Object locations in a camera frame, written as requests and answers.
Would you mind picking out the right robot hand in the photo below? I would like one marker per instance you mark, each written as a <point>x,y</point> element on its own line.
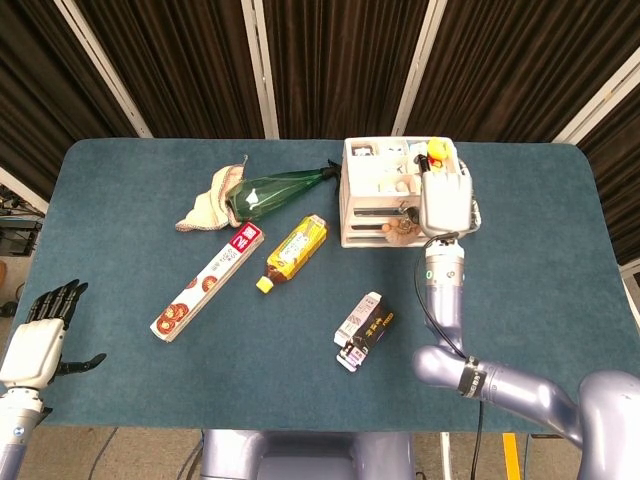
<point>445,205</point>

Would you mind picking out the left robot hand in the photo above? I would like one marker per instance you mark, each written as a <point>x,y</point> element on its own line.
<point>30,350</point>

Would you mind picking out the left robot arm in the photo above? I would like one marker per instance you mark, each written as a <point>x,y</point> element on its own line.
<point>15,430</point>

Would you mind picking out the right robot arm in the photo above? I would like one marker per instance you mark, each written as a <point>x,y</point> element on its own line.
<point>445,300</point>

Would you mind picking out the black and white carton box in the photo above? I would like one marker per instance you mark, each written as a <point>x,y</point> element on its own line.
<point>367,330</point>

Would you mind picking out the long white cling film box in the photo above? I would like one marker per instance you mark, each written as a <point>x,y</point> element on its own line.
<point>205,285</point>

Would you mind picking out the clear plastic water bottle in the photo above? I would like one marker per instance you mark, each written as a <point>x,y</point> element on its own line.
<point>477,215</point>

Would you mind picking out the yellow rubber duck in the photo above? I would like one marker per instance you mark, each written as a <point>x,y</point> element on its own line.
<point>436,148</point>

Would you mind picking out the white plastic drawer organizer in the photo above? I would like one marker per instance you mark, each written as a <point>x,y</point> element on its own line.
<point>360,240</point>

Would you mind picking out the yellow label tea bottle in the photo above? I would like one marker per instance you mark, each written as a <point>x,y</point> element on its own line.
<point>295,250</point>

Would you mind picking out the dark brown curtain panel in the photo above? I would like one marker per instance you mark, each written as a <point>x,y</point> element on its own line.
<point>190,65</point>
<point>620,175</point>
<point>340,65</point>
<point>525,65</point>
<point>30,100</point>

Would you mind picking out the green plastic spray bottle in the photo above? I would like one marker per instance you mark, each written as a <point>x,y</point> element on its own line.
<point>270,192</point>

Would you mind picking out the blue felt table cover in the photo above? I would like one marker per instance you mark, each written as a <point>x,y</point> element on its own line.
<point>250,390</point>

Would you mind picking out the beige knitted cloth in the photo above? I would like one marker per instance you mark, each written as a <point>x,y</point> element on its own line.
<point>207,207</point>

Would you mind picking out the white table leg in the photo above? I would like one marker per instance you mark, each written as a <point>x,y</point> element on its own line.
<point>447,457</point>

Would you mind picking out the grey robot torso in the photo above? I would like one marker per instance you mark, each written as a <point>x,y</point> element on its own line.
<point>300,455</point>

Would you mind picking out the white partition post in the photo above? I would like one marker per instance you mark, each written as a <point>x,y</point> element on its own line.
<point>260,65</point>
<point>419,65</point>
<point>100,65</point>
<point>600,95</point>
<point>22,189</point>

